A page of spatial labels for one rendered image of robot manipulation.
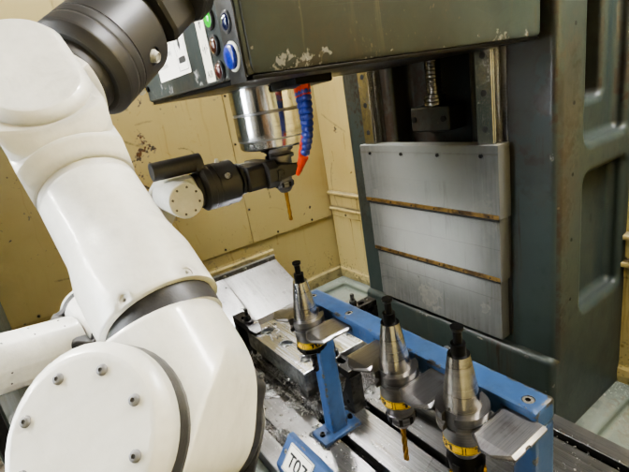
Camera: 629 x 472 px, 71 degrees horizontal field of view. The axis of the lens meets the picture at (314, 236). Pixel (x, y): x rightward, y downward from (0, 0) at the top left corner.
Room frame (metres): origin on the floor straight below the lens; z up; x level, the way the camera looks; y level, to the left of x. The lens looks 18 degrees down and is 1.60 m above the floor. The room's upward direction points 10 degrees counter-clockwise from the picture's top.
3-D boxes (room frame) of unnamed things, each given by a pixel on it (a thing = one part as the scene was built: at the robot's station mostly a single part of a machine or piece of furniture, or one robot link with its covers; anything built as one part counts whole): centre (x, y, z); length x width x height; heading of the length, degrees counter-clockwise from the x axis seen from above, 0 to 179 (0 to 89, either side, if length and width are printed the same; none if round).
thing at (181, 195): (0.84, 0.22, 1.46); 0.11 x 0.11 x 0.11; 32
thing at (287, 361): (1.06, 0.06, 0.97); 0.29 x 0.23 x 0.05; 32
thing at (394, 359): (0.52, -0.08, 1.26); 0.04 x 0.04 x 0.07
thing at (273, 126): (0.96, 0.05, 1.56); 0.16 x 0.16 x 0.12
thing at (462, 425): (0.43, -0.14, 1.21); 0.06 x 0.06 x 0.03
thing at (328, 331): (0.66, 0.01, 1.21); 0.07 x 0.05 x 0.01; 122
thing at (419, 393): (0.47, -0.11, 1.21); 0.07 x 0.05 x 0.01; 122
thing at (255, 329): (1.14, 0.23, 0.97); 0.13 x 0.03 x 0.15; 32
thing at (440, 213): (1.20, -0.33, 1.16); 0.48 x 0.05 x 0.51; 32
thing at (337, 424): (0.78, 0.02, 1.05); 0.10 x 0.05 x 0.30; 122
